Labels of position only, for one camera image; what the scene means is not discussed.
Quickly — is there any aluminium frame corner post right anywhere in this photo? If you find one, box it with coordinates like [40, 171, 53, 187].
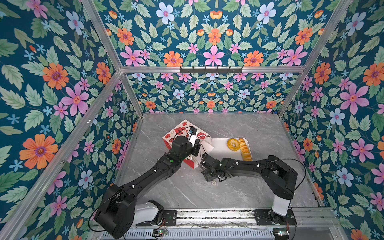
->
[278, 0, 353, 119]

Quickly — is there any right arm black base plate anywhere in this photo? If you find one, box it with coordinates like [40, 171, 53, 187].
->
[254, 209, 297, 226]

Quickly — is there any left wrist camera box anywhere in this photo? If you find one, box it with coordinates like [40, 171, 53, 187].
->
[188, 126, 199, 147]

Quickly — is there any aluminium frame back bar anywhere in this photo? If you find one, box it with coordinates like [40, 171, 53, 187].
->
[120, 66, 304, 74]

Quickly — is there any aluminium frame corner post left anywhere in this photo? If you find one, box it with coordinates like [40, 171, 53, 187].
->
[82, 0, 143, 119]

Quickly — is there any black hook rail on wall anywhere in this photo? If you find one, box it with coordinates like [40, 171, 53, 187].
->
[179, 66, 243, 75]

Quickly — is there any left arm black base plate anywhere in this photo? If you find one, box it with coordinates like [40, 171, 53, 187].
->
[136, 210, 178, 227]

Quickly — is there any white perforated cable duct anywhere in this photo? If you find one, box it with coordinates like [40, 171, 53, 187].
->
[120, 228, 275, 240]

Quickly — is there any red white paper bag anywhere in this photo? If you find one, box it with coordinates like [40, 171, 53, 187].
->
[162, 119, 215, 169]

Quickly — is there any yellow fake donut bread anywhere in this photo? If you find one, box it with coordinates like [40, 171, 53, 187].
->
[227, 138, 240, 152]

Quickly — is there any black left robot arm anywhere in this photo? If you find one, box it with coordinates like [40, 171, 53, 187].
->
[95, 136, 201, 239]

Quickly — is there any fake sliced bread loaf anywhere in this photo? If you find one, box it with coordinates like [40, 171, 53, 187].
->
[238, 138, 253, 161]

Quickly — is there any aluminium frame corner post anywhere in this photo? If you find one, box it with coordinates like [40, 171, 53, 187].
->
[82, 0, 143, 119]
[278, 0, 353, 119]

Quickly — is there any aluminium frame bar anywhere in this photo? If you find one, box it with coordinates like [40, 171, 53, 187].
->
[120, 66, 304, 74]
[1, 71, 122, 240]

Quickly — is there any aluminium frame left bar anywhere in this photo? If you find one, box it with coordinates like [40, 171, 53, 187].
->
[1, 71, 122, 240]

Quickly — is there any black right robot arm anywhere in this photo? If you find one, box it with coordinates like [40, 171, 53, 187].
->
[200, 154, 298, 217]

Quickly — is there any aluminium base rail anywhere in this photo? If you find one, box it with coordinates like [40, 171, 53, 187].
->
[89, 208, 343, 232]

